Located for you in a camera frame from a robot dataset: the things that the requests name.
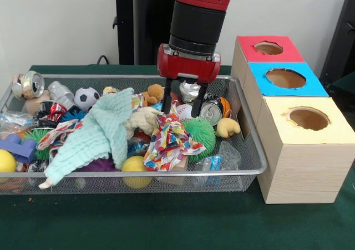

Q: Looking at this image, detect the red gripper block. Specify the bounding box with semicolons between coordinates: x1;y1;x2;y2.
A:
156;43;222;118

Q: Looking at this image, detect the clear plastic water bottle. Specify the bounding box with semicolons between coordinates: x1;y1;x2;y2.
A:
191;140;242;186

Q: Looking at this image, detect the clear mesh bin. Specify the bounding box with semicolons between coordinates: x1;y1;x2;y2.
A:
0;74;269;196

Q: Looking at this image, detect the wooden box with three holes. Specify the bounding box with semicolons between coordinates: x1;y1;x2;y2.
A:
231;34;355;205

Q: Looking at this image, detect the silver drink can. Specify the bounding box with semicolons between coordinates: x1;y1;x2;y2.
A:
179;80;202;104

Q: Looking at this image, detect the brown plush bear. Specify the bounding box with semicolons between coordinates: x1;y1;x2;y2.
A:
141;84;165;106

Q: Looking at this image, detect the colourful dotted cloth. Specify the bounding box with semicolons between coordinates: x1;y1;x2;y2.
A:
143;103;207;172

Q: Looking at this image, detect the yellow ball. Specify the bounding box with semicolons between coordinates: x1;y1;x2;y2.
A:
121;155;153;189
0;149;18;174

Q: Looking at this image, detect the mint green knitted cloth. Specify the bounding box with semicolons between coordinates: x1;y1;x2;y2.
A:
38;88;136;189

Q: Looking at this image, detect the black and white soccer ball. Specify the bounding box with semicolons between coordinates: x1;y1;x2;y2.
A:
74;86;100;112

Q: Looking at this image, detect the dark green tablecloth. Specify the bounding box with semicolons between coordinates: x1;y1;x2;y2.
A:
0;64;355;250

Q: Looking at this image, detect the crushed colourful drink can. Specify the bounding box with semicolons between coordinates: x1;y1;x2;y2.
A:
11;70;45;100

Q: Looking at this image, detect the green covered side table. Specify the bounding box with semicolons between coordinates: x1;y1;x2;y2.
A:
328;72;355;98

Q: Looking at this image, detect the purple toy block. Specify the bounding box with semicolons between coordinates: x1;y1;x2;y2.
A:
0;135;38;164

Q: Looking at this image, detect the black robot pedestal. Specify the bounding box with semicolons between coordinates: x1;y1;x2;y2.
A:
106;0;178;67

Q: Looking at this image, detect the black looped cable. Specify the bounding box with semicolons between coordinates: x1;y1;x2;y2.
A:
95;54;120;67

